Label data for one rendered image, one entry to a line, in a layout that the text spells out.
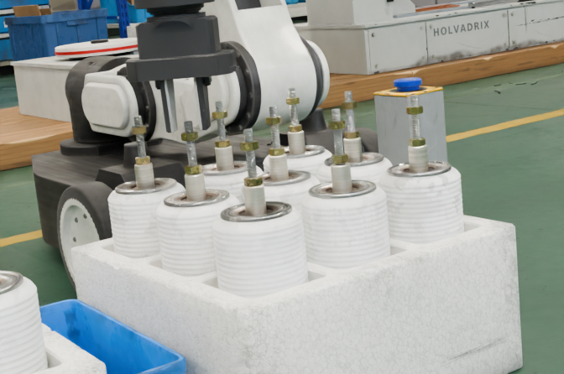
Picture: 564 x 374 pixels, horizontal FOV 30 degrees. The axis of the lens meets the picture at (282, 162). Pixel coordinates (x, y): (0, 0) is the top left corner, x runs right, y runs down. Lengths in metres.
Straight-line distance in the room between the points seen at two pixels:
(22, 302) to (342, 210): 0.37
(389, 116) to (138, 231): 0.41
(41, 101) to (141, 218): 2.34
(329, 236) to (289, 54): 0.53
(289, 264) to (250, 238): 0.05
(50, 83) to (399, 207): 2.37
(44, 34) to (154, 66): 4.57
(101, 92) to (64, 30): 3.80
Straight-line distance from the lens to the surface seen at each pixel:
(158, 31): 1.14
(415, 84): 1.46
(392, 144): 1.47
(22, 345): 0.93
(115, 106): 1.90
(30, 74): 3.61
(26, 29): 5.88
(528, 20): 4.44
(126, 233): 1.26
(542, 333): 1.41
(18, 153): 3.11
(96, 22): 5.83
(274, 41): 1.60
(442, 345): 1.19
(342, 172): 1.14
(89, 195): 1.60
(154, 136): 1.88
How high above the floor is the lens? 0.50
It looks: 11 degrees down
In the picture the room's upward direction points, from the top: 5 degrees counter-clockwise
